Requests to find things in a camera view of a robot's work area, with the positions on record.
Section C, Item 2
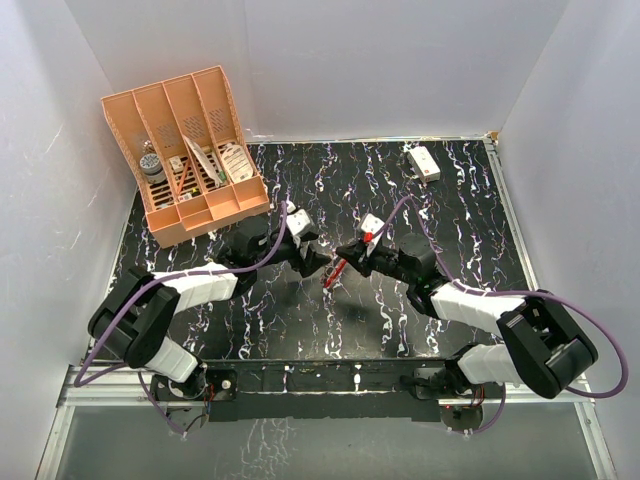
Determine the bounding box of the orange pencil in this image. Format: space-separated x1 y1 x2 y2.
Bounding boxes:
177 159 191 197

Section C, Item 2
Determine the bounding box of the white box red label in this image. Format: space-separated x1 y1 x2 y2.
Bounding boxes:
408 146 441 183

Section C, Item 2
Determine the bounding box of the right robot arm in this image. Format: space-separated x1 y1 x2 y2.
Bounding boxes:
336 234 598 399

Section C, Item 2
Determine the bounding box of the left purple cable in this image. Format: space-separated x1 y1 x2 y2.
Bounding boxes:
73 200 291 437

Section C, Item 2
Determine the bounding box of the white paper packet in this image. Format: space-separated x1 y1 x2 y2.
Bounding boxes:
183 135 226 188

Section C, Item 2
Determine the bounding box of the small white card box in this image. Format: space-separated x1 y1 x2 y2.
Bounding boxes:
169 156 184 174

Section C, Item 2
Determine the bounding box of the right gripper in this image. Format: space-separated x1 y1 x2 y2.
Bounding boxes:
336 238 416 285

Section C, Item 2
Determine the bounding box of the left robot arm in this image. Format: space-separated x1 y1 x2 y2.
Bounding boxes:
88 209 331 400

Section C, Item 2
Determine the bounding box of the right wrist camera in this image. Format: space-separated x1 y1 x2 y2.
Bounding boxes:
357 213 384 255

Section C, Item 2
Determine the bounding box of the grey round jar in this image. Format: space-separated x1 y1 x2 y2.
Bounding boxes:
139 153 166 185

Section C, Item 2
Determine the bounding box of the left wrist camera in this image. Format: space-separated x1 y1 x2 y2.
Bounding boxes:
286 200 313 247

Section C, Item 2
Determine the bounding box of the aluminium frame rail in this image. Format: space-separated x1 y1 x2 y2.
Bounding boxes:
484 134 556 331

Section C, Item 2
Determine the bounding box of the red black keyring holder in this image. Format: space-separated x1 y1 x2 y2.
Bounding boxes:
323 257 347 289

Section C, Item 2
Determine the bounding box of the peach plastic desk organizer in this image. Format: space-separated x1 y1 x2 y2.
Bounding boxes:
101 66 270 248

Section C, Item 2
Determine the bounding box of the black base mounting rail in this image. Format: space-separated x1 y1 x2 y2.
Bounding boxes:
151 358 500 422

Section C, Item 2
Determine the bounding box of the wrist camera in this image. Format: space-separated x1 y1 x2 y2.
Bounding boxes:
286 200 313 247
357 213 384 255

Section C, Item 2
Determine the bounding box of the white labelled pouch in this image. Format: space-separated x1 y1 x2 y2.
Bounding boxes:
219 142 256 184

